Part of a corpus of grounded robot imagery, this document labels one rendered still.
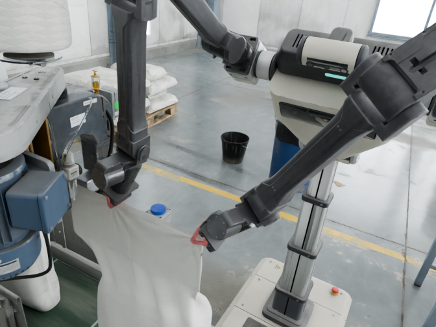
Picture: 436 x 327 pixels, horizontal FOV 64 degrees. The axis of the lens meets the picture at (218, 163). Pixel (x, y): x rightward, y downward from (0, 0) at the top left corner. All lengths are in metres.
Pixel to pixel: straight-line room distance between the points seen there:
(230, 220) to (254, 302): 1.18
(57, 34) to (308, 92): 0.68
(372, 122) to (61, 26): 0.57
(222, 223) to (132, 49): 0.41
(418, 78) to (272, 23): 8.68
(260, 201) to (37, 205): 0.44
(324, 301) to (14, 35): 1.76
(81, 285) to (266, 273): 0.96
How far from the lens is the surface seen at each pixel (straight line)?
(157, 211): 1.40
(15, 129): 0.72
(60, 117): 1.06
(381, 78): 0.54
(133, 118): 0.85
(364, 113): 0.56
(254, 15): 9.33
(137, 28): 0.76
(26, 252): 0.85
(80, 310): 1.72
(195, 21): 0.90
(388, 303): 2.55
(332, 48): 0.91
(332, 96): 1.08
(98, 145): 1.19
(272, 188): 0.72
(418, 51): 0.56
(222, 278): 2.34
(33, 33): 0.74
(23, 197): 0.74
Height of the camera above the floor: 1.68
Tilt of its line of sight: 28 degrees down
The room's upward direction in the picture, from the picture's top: 5 degrees clockwise
